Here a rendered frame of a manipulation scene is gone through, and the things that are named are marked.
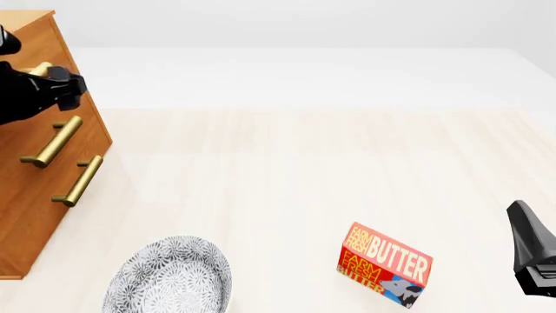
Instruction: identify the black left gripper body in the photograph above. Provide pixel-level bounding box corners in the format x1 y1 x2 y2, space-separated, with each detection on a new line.
44 65 89 112

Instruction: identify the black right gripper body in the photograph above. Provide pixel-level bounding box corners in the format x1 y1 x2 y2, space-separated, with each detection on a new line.
513 259 556 298

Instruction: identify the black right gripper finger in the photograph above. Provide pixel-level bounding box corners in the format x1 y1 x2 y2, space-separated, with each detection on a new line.
506 199 556 274

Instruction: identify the red butter box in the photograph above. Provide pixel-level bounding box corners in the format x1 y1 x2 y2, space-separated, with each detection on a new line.
335 221 435 310

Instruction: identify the brass drawer handle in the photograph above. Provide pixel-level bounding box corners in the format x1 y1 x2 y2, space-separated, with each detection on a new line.
20 61 56 78
50 154 105 209
19 115 84 170

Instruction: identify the grey patterned bowl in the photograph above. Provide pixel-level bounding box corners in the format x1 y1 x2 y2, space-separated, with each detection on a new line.
101 235 234 313

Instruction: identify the wooden drawer with brass handle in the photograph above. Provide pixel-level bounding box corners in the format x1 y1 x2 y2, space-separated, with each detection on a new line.
0 59 96 224
0 16 76 129
0 102 115 281

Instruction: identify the wooden cabinet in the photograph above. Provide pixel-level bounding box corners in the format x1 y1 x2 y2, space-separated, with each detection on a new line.
0 9 115 282

